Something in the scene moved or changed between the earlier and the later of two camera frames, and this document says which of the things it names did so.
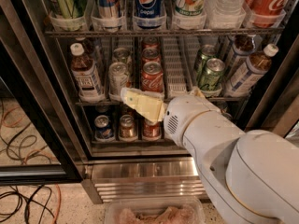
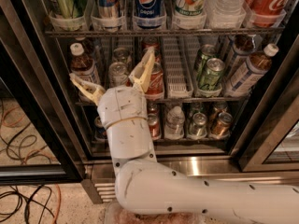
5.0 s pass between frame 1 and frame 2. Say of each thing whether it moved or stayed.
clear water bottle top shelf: stayed
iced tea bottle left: stayed
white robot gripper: moved
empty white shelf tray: stayed
